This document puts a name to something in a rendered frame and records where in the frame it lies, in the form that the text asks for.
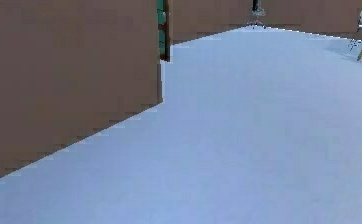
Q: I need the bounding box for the black floor lamp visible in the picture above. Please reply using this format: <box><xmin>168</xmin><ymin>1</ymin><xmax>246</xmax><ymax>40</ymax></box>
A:
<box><xmin>246</xmin><ymin>0</ymin><xmax>267</xmax><ymax>30</ymax></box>

